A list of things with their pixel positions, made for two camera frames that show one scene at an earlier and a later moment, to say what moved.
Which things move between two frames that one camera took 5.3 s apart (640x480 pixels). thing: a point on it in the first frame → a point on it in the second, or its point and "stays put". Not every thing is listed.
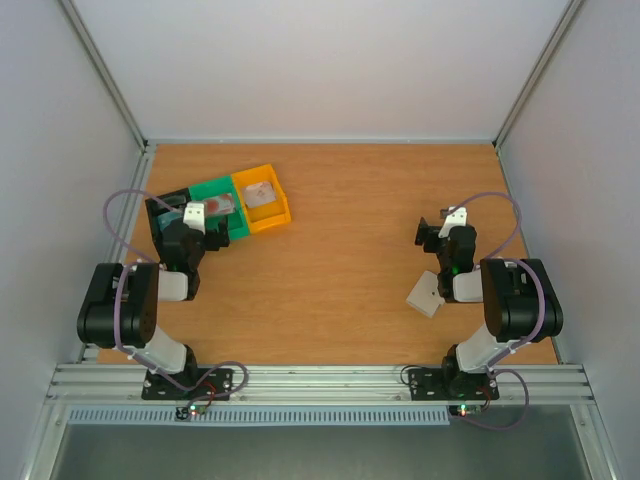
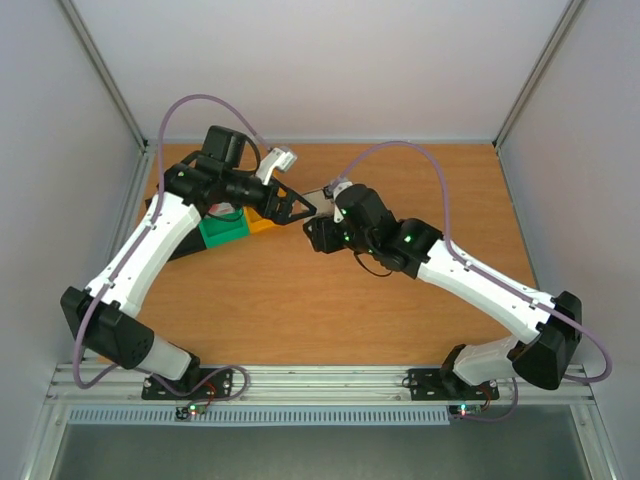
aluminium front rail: (551, 383) stays put
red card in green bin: (223, 205) stays put
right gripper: (431, 238) → (316, 233)
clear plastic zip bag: (425, 297) → (323, 205)
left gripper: (217, 243) → (280, 216)
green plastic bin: (236, 222) stays put
